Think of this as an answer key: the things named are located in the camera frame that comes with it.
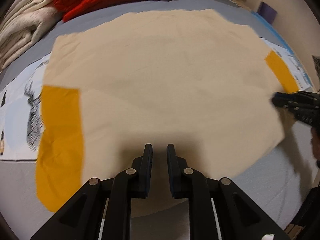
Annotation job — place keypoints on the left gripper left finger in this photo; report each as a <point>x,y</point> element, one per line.
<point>140,181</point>

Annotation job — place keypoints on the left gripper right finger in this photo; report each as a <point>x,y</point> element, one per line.
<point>177,177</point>

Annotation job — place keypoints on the beige and mustard jacket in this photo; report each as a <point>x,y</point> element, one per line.
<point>187,78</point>

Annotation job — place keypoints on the cream folded blanket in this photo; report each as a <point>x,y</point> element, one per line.
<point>24,24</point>

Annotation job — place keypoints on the purple paper bag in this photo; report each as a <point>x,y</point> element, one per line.
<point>267,12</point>

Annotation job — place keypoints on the grey bed mattress sheet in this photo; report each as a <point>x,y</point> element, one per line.
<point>278,182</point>

